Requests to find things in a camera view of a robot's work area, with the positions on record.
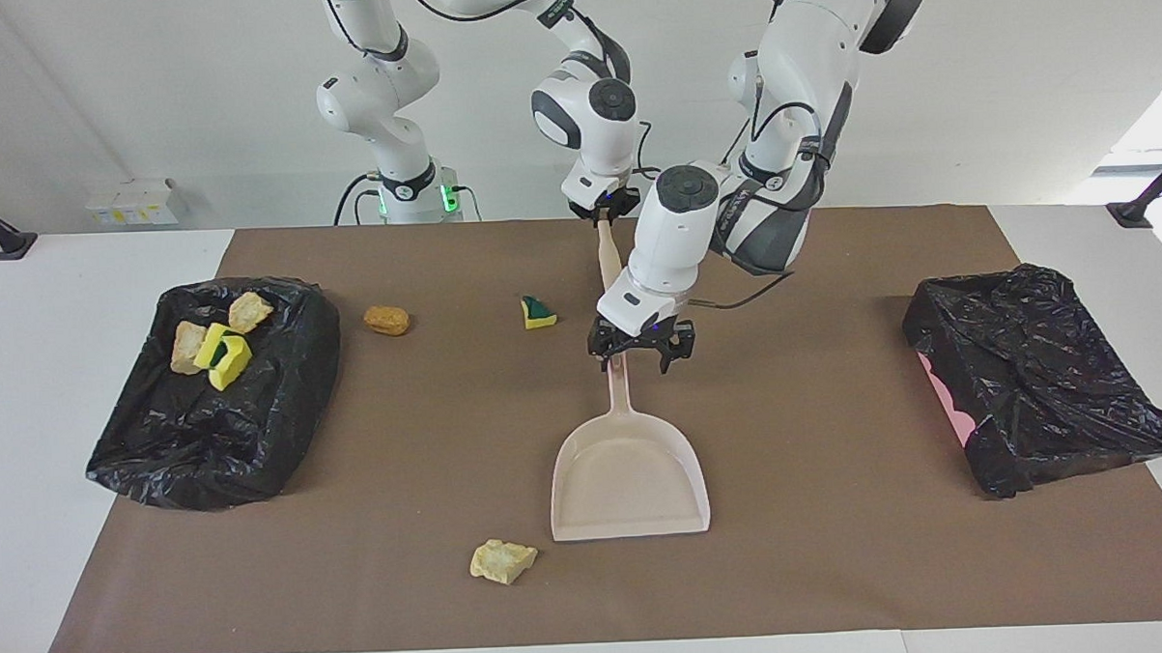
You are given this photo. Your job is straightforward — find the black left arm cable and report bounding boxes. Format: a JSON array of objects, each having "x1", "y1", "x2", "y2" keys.
[{"x1": 678, "y1": 66, "x2": 866, "y2": 314}]

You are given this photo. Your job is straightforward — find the striped croissant bread piece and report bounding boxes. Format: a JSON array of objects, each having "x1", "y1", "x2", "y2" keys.
[{"x1": 169, "y1": 319, "x2": 210, "y2": 377}]

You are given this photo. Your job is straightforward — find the beige plastic dustpan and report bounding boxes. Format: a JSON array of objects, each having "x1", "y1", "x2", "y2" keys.
[{"x1": 545, "y1": 349, "x2": 713, "y2": 544}]

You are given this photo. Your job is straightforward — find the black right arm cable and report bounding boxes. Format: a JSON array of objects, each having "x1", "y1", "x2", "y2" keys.
[{"x1": 401, "y1": 0, "x2": 664, "y2": 193}]

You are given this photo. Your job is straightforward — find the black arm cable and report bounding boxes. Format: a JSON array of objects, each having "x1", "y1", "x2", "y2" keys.
[
  {"x1": 401, "y1": 0, "x2": 664, "y2": 193},
  {"x1": 678, "y1": 66, "x2": 866, "y2": 314}
]

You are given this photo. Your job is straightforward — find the pink bin with black bag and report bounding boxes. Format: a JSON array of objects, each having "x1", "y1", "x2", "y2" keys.
[{"x1": 900, "y1": 258, "x2": 1162, "y2": 502}]

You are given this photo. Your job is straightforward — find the beige hand brush black bristles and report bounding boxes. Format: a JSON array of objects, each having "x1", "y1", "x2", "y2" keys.
[{"x1": 592, "y1": 216, "x2": 626, "y2": 298}]

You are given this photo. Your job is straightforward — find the brown fried nugget piece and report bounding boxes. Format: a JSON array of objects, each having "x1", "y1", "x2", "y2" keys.
[{"x1": 363, "y1": 304, "x2": 412, "y2": 338}]

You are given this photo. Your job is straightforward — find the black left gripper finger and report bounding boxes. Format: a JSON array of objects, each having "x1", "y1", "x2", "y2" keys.
[
  {"x1": 589, "y1": 329, "x2": 627, "y2": 374},
  {"x1": 661, "y1": 327, "x2": 697, "y2": 375}
]

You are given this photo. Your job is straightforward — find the brown paper mat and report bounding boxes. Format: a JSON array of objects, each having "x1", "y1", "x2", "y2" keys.
[{"x1": 32, "y1": 196, "x2": 1162, "y2": 653}]

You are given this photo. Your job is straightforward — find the black bag lined bin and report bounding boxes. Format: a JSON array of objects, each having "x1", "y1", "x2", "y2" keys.
[{"x1": 79, "y1": 270, "x2": 347, "y2": 516}]

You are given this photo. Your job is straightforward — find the black base cable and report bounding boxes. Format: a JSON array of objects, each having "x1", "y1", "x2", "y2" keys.
[{"x1": 332, "y1": 172, "x2": 385, "y2": 227}]

